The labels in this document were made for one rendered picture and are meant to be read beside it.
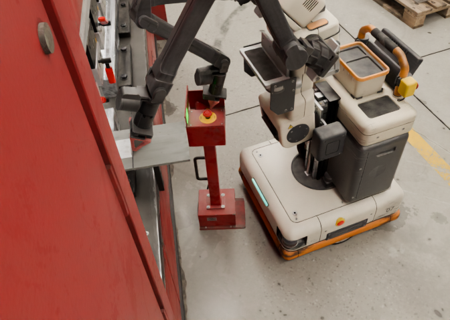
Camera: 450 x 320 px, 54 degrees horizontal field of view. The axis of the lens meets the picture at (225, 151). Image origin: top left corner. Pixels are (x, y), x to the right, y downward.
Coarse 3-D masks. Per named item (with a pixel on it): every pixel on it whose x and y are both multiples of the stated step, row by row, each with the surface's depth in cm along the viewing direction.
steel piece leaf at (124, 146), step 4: (120, 140) 148; (124, 140) 148; (128, 140) 148; (120, 144) 147; (124, 144) 147; (128, 144) 147; (120, 148) 146; (124, 148) 146; (128, 148) 145; (120, 152) 144; (124, 152) 144; (128, 152) 144; (132, 152) 143; (124, 156) 143; (128, 156) 143; (132, 156) 143
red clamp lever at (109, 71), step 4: (100, 60) 138; (104, 60) 137; (108, 60) 137; (108, 64) 139; (108, 68) 140; (108, 72) 141; (112, 72) 141; (108, 76) 142; (112, 76) 142; (108, 80) 143; (112, 80) 143
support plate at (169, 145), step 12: (120, 132) 151; (156, 132) 150; (168, 132) 150; (180, 132) 150; (156, 144) 146; (168, 144) 146; (180, 144) 146; (144, 156) 143; (156, 156) 143; (168, 156) 142; (180, 156) 142; (132, 168) 140; (144, 168) 141
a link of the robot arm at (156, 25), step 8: (144, 16) 150; (152, 16) 156; (144, 24) 151; (152, 24) 152; (160, 24) 156; (168, 24) 159; (152, 32) 154; (160, 32) 158; (168, 32) 160; (200, 40) 171; (192, 48) 168; (200, 48) 169; (208, 48) 171; (216, 48) 178; (200, 56) 172; (208, 56) 173; (216, 56) 174; (224, 56) 175; (216, 64) 176
